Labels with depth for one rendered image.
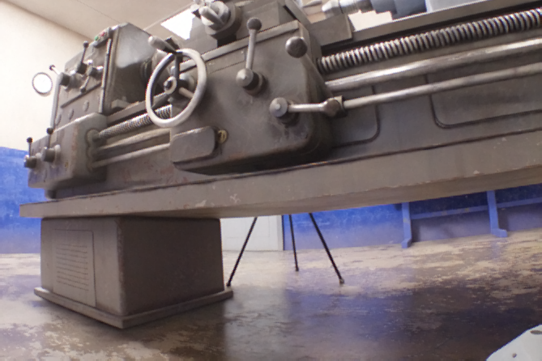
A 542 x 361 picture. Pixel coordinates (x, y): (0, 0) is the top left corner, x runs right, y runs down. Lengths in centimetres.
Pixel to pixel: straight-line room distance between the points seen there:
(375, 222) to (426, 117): 332
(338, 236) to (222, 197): 350
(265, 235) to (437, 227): 226
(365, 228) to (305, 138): 347
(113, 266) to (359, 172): 92
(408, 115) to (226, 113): 43
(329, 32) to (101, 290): 117
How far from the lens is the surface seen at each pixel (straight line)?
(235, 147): 73
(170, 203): 84
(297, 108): 62
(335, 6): 120
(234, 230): 480
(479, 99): 80
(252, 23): 72
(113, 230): 122
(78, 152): 135
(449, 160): 59
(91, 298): 139
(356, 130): 80
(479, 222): 402
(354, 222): 411
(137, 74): 160
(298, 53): 58
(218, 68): 83
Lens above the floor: 35
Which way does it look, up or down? 12 degrees up
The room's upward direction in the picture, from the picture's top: 3 degrees counter-clockwise
